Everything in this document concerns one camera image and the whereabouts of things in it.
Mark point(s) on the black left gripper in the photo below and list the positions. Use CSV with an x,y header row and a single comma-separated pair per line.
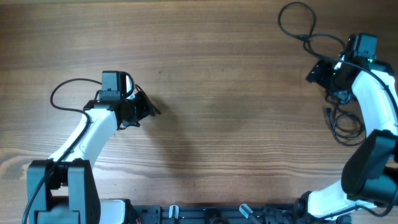
x,y
144,106

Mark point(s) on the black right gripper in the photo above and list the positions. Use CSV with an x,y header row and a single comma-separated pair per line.
x,y
318,74

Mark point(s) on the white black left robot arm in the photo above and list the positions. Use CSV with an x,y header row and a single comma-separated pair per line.
x,y
62,189

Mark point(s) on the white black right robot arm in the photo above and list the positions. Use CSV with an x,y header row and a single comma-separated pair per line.
x,y
366,182

